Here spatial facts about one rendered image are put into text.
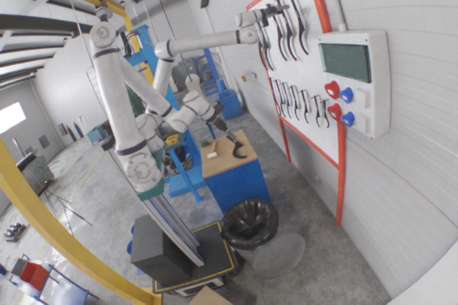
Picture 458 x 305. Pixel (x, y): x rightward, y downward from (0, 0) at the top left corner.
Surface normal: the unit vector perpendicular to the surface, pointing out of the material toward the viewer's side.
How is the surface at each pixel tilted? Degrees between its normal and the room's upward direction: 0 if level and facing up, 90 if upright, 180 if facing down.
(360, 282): 0
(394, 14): 90
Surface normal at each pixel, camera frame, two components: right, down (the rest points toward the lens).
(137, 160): 0.62, 0.22
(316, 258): -0.32, -0.85
